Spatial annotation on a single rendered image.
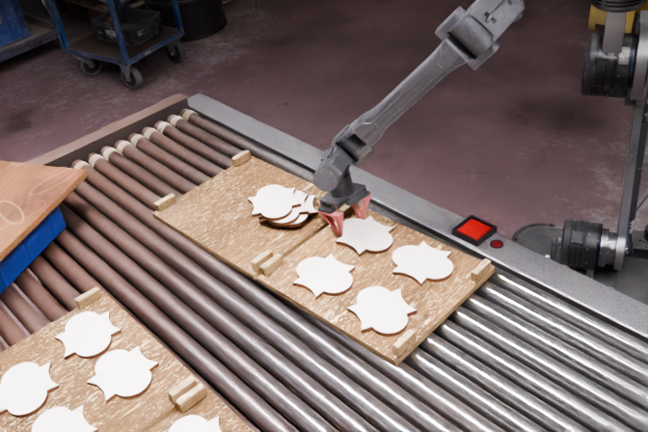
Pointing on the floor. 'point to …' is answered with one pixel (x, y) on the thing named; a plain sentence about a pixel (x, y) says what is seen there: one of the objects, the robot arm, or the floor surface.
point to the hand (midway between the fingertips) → (350, 225)
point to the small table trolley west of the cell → (90, 55)
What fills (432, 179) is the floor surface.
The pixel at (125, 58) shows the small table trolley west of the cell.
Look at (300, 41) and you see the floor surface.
